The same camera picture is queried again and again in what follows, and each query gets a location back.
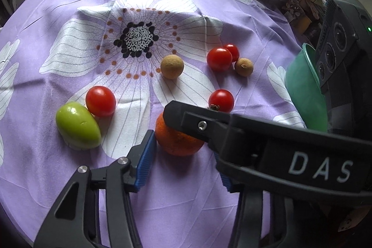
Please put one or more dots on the green plastic bowl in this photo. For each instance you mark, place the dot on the green plastic bowl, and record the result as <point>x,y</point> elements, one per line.
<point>302,84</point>

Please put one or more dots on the cherry tomato of pair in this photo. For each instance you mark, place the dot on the cherry tomato of pair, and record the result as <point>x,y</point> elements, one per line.
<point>219,59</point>
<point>233,50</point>

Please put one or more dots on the black stereo camera box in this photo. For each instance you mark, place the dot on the black stereo camera box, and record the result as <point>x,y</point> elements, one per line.
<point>343,53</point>

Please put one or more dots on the tan longan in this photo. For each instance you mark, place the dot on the tan longan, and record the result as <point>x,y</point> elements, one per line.
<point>244,67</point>
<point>172,66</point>

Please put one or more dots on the purple floral tablecloth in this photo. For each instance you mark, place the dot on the purple floral tablecloth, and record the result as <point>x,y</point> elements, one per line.
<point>54,51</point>

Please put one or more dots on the yellow bottle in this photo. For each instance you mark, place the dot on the yellow bottle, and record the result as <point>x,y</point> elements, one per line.
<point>302,24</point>

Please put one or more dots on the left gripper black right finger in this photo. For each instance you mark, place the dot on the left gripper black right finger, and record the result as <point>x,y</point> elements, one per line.
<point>247,226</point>

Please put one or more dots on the cherry tomato with stem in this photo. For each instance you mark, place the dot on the cherry tomato with stem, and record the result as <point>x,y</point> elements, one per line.
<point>221,100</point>

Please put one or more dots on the small oval orange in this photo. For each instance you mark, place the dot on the small oval orange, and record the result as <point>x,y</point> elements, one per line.
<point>174,142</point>

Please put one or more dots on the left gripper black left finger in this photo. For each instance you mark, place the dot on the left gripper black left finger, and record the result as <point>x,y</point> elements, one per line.
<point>73,220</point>

